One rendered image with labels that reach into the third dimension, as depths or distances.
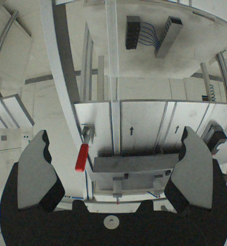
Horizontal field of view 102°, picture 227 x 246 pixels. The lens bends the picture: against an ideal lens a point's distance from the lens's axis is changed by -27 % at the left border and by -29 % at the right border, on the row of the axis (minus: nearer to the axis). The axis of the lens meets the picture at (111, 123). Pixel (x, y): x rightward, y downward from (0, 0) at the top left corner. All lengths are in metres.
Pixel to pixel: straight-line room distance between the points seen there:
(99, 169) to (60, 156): 1.86
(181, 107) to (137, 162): 0.17
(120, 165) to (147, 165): 0.07
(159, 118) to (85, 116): 0.15
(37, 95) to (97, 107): 2.25
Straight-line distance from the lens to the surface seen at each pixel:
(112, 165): 0.32
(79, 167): 0.21
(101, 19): 0.54
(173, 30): 0.55
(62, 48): 0.22
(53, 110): 2.21
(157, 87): 2.15
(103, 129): 0.28
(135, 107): 0.25
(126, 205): 0.52
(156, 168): 0.33
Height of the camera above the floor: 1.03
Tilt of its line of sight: 4 degrees down
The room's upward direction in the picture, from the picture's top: 179 degrees clockwise
